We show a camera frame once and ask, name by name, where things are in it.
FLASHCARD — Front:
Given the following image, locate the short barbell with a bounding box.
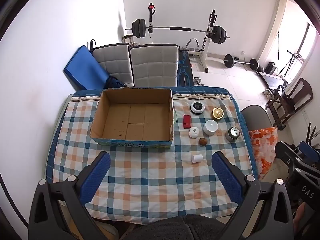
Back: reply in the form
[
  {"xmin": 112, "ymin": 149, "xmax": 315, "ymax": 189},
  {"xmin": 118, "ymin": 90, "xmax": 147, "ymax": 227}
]
[{"xmin": 223, "ymin": 54, "xmax": 259, "ymax": 71}]

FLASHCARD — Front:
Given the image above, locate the gold round container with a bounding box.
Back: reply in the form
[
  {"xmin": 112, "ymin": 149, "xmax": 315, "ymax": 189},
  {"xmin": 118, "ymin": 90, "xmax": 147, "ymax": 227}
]
[{"xmin": 212, "ymin": 107, "xmax": 224, "ymax": 121}]

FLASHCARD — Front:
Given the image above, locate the grey perforated round speaker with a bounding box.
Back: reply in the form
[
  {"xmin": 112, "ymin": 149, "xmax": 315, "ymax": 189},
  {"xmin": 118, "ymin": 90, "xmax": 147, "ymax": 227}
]
[{"xmin": 225, "ymin": 126, "xmax": 241, "ymax": 141}]

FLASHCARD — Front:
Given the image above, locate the black tripod stand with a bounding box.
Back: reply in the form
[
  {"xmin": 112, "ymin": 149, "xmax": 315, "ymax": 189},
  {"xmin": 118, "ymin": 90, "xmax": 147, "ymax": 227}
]
[{"xmin": 277, "ymin": 50, "xmax": 306, "ymax": 78}]

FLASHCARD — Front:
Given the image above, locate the barbell with black plates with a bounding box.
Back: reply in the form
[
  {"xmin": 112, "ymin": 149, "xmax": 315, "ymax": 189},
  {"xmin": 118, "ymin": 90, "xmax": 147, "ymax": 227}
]
[{"xmin": 125, "ymin": 19, "xmax": 231, "ymax": 44}]

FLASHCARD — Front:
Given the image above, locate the grey padded chair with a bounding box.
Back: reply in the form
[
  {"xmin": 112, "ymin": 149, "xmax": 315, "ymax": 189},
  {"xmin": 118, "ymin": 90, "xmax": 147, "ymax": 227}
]
[
  {"xmin": 130, "ymin": 43, "xmax": 179, "ymax": 88},
  {"xmin": 92, "ymin": 43, "xmax": 134, "ymax": 87}
]

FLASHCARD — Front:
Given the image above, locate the white bench press rack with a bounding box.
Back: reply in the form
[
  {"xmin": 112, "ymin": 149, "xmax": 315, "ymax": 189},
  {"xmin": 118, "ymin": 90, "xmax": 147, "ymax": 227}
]
[{"xmin": 147, "ymin": 2, "xmax": 218, "ymax": 73}]

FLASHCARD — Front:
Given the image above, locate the blue folded mat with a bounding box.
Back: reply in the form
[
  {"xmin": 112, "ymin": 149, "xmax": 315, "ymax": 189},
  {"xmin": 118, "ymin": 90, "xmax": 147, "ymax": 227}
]
[{"xmin": 62, "ymin": 45, "xmax": 113, "ymax": 91}]

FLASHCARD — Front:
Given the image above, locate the plaid tablecloth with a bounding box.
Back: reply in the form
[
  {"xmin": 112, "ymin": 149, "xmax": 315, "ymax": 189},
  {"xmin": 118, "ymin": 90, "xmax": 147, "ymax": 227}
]
[{"xmin": 45, "ymin": 86, "xmax": 259, "ymax": 225}]

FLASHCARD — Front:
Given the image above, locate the dark low table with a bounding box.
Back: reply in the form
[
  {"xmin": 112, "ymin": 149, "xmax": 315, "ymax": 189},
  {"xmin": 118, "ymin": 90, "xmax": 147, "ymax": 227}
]
[{"xmin": 258, "ymin": 71, "xmax": 288, "ymax": 88}]

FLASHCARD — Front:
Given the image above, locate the window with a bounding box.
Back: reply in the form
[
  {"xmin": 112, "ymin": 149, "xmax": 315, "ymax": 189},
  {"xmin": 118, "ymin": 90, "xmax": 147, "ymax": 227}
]
[{"xmin": 282, "ymin": 22, "xmax": 320, "ymax": 81}]

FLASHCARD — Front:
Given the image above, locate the black weight bench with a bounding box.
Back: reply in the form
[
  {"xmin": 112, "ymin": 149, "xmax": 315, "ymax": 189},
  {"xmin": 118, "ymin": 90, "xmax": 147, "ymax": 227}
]
[{"xmin": 177, "ymin": 51, "xmax": 195, "ymax": 87}]

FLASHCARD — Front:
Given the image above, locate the dark blue cloth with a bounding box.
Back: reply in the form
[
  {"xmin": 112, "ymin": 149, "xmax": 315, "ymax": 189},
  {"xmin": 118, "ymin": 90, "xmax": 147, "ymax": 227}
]
[{"xmin": 106, "ymin": 76, "xmax": 126, "ymax": 90}]

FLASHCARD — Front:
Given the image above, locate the black speaker box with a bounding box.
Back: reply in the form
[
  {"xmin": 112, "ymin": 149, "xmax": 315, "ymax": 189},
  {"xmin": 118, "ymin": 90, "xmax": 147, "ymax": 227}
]
[{"xmin": 266, "ymin": 61, "xmax": 277, "ymax": 75}]

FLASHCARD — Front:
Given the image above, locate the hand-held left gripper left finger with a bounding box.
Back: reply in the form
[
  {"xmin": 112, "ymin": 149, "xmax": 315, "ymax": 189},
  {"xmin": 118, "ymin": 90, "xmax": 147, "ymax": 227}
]
[{"xmin": 28, "ymin": 151, "xmax": 112, "ymax": 240}]

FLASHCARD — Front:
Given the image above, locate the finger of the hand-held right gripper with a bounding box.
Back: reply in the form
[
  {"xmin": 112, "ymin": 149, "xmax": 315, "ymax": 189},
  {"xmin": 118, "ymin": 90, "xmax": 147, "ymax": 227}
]
[{"xmin": 299, "ymin": 141, "xmax": 320, "ymax": 162}]

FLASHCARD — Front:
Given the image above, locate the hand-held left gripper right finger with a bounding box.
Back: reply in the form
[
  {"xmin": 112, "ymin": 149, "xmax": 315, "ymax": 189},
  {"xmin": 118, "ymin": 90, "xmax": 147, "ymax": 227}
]
[{"xmin": 212, "ymin": 151, "xmax": 294, "ymax": 240}]

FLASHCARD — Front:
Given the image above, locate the orange and white cloth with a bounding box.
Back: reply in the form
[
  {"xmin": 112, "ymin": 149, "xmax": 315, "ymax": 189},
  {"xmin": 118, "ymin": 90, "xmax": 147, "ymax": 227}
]
[{"xmin": 248, "ymin": 127, "xmax": 278, "ymax": 176}]

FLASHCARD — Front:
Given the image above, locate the beige seat cushion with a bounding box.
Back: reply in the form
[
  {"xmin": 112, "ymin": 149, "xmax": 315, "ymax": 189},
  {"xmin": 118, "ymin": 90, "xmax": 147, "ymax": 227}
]
[{"xmin": 240, "ymin": 105, "xmax": 273, "ymax": 133}]

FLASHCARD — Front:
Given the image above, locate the cardboard box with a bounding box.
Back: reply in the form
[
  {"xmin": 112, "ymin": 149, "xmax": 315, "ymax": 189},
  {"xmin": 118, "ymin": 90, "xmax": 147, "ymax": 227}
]
[{"xmin": 89, "ymin": 87, "xmax": 177, "ymax": 149}]

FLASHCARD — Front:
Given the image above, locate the white round device black top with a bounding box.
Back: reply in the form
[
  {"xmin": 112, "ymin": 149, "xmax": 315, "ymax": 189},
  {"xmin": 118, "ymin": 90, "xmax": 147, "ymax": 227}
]
[{"xmin": 190, "ymin": 101, "xmax": 206, "ymax": 116}]

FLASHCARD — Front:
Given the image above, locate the dark wooden chair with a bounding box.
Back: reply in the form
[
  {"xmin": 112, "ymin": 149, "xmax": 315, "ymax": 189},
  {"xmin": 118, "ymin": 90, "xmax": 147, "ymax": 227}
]
[{"xmin": 264, "ymin": 78, "xmax": 314, "ymax": 131}]

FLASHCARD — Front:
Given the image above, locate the white round puck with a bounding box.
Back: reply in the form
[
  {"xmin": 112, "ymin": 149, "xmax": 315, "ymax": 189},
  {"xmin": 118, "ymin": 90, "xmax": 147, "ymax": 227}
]
[{"xmin": 203, "ymin": 120, "xmax": 219, "ymax": 136}]

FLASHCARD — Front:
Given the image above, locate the dark fleece clothing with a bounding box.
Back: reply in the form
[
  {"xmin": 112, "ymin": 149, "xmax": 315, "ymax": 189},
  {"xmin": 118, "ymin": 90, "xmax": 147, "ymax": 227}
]
[{"xmin": 120, "ymin": 215, "xmax": 226, "ymax": 240}]

